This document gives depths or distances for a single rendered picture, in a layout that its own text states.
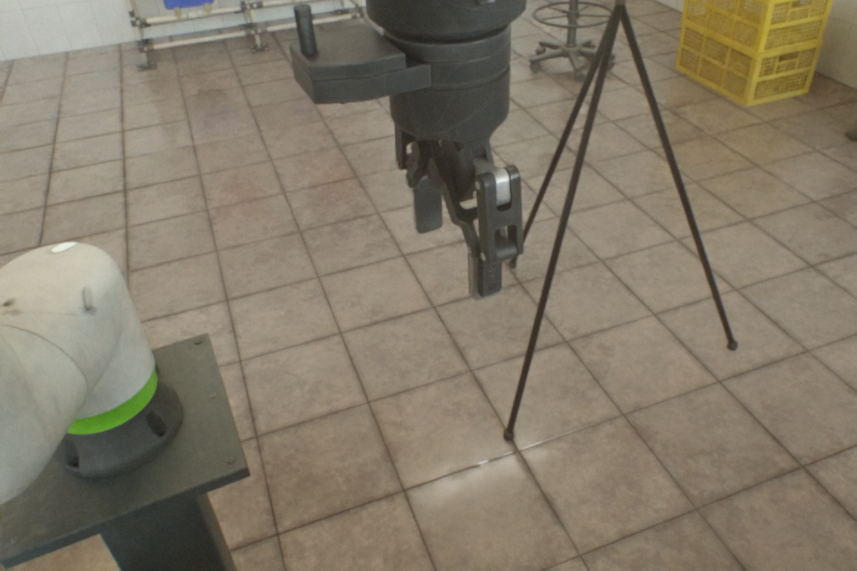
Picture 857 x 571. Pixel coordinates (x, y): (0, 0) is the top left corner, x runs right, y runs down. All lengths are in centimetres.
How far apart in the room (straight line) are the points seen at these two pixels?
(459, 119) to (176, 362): 69
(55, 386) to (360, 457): 138
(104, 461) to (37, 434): 21
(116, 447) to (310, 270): 186
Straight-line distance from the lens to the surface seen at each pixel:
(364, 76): 39
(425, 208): 53
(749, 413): 224
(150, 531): 103
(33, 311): 76
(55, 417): 73
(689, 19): 438
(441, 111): 41
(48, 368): 73
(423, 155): 47
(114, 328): 80
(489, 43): 41
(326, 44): 42
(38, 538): 90
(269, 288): 264
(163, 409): 92
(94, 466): 91
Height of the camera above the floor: 158
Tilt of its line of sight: 36 degrees down
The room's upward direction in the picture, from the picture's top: 3 degrees counter-clockwise
